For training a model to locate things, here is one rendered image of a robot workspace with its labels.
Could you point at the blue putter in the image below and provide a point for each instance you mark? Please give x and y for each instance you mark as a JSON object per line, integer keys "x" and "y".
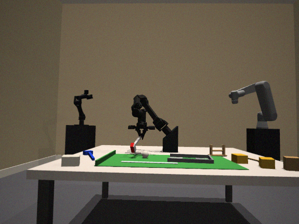
{"x": 90, "y": 153}

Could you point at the white golf ball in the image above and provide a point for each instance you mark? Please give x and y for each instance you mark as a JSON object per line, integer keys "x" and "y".
{"x": 145, "y": 154}

